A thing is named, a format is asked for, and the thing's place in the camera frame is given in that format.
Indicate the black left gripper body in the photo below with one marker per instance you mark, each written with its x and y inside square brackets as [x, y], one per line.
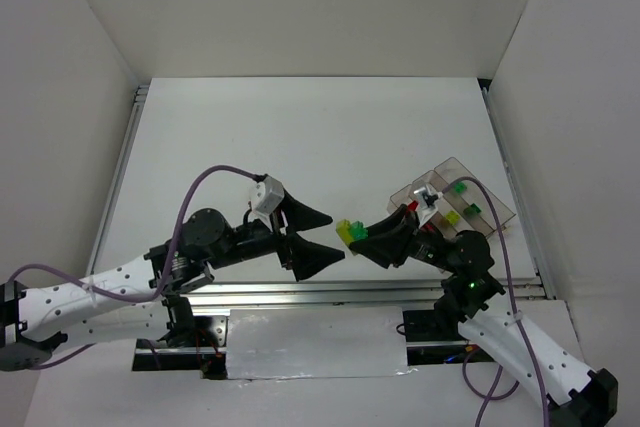
[284, 239]

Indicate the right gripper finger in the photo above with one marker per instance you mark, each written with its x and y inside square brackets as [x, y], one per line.
[398, 226]
[385, 250]

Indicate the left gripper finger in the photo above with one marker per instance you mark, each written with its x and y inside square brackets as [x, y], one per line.
[306, 259]
[300, 217]

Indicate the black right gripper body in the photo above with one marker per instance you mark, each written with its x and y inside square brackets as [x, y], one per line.
[410, 239]

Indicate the yellow-green small lego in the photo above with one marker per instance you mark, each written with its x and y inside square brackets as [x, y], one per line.
[452, 218]

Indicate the yellow-green long lego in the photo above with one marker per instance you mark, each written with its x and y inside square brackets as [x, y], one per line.
[343, 230]

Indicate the small green square lego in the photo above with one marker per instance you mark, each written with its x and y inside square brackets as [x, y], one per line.
[472, 210]

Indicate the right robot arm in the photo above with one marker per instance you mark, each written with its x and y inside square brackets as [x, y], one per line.
[477, 307]

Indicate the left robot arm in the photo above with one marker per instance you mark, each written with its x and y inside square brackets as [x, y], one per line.
[146, 297]

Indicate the clear compartment container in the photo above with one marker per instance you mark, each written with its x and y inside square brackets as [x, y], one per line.
[487, 187]

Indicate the white glossy cover plate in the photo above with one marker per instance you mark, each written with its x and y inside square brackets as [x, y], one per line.
[321, 342]

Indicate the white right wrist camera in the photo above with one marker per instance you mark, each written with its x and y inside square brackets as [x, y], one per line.
[426, 198]

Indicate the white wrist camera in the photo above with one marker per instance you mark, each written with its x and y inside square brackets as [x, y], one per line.
[265, 197]
[426, 198]

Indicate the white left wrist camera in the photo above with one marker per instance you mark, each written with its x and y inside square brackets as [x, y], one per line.
[265, 197]

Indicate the aluminium front rail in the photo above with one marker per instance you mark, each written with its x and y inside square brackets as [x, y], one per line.
[295, 295]

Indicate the aluminium rail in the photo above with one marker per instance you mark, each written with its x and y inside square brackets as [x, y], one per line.
[533, 244]
[139, 100]
[295, 295]

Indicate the aluminium right rail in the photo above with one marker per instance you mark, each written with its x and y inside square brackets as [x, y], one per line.
[533, 244]

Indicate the aluminium left rail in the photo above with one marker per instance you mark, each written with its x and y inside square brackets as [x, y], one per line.
[139, 100]

